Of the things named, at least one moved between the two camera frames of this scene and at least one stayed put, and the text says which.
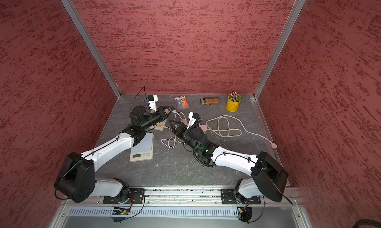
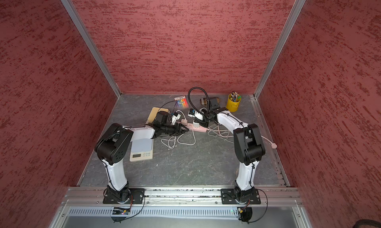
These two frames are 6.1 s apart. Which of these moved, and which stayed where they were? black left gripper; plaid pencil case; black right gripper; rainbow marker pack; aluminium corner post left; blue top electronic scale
Moved: black right gripper; black left gripper
Stayed: blue top electronic scale; aluminium corner post left; plaid pencil case; rainbow marker pack
